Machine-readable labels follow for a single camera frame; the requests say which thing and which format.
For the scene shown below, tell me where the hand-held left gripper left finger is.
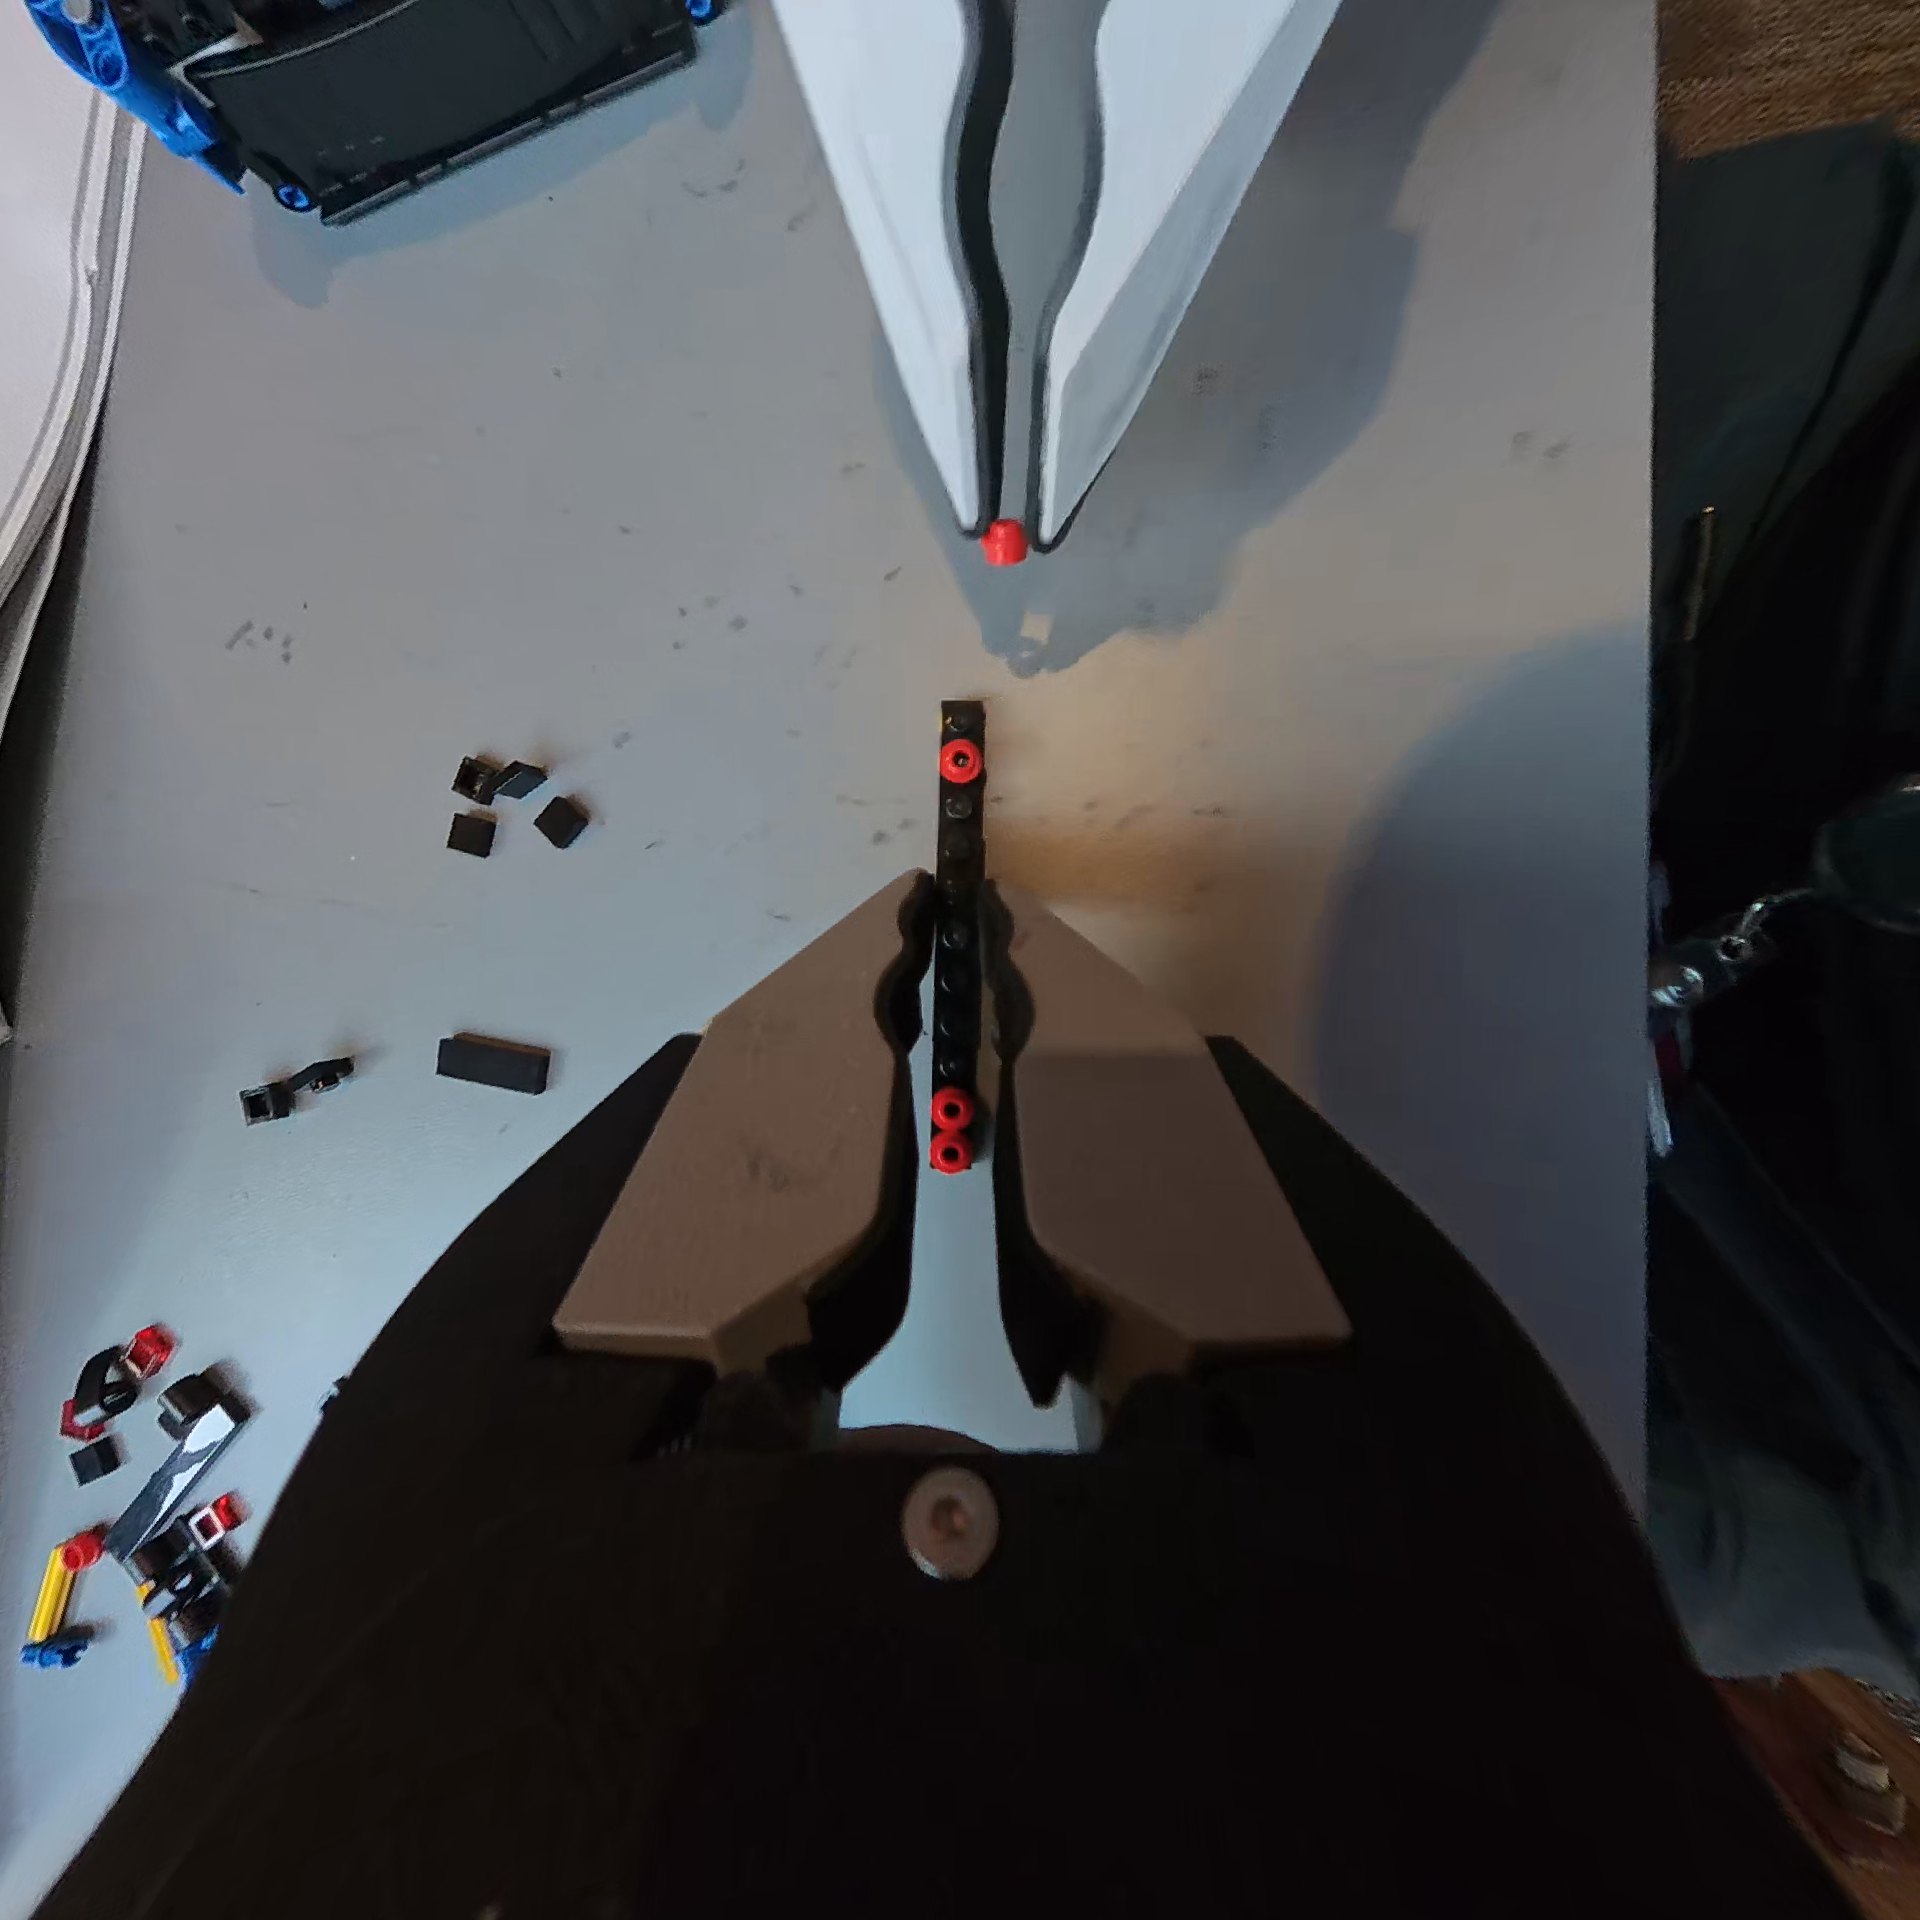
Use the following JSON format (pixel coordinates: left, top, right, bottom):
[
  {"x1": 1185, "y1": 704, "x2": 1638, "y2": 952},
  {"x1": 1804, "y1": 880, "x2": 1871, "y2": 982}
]
[{"x1": 552, "y1": 867, "x2": 940, "y2": 1390}]

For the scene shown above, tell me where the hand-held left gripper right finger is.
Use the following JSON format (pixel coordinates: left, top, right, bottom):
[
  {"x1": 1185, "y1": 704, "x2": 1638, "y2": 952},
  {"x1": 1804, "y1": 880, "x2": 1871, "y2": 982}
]
[{"x1": 983, "y1": 882, "x2": 1356, "y2": 1410}]

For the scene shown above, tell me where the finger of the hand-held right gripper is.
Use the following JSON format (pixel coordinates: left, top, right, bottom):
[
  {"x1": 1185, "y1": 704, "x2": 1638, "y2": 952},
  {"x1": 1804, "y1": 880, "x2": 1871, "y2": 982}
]
[
  {"x1": 1033, "y1": 0, "x2": 1345, "y2": 546},
  {"x1": 773, "y1": 0, "x2": 1015, "y2": 538}
]

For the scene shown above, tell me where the long black plate brick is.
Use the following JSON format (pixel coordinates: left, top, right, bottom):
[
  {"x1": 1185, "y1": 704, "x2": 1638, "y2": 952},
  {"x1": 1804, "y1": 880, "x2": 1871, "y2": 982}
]
[{"x1": 934, "y1": 698, "x2": 996, "y2": 1177}]

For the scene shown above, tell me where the grey desk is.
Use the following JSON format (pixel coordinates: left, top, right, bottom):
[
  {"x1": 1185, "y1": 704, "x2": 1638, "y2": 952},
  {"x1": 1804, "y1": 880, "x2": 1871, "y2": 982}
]
[{"x1": 0, "y1": 0, "x2": 1660, "y2": 1712}]

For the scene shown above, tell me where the black rectangular tile brick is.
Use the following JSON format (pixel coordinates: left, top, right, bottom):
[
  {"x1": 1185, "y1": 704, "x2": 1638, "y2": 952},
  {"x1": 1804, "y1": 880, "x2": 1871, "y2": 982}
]
[{"x1": 435, "y1": 1033, "x2": 555, "y2": 1096}]

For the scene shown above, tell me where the blue and black toy car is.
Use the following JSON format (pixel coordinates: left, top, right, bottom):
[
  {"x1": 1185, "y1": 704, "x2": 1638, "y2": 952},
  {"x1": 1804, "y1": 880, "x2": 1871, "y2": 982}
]
[{"x1": 42, "y1": 0, "x2": 711, "y2": 231}]

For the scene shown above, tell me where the black clip toy piece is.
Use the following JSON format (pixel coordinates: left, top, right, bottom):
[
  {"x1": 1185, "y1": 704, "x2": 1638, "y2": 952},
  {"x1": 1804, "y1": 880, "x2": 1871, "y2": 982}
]
[{"x1": 238, "y1": 1054, "x2": 361, "y2": 1128}]

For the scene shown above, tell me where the pile of coloured toy bricks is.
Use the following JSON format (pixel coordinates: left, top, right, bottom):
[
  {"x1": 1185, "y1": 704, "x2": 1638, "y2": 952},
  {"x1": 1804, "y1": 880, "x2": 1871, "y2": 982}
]
[{"x1": 18, "y1": 1323, "x2": 261, "y2": 1686}]

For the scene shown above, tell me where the person's black clothing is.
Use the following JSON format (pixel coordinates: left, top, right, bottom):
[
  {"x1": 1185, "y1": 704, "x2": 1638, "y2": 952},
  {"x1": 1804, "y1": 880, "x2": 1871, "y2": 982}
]
[{"x1": 1646, "y1": 127, "x2": 1920, "y2": 1691}]

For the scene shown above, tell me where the wooden furniture piece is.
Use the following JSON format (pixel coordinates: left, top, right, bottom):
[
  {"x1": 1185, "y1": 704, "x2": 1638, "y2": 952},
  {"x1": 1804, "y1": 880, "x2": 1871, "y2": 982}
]
[{"x1": 1714, "y1": 1663, "x2": 1920, "y2": 1920}]

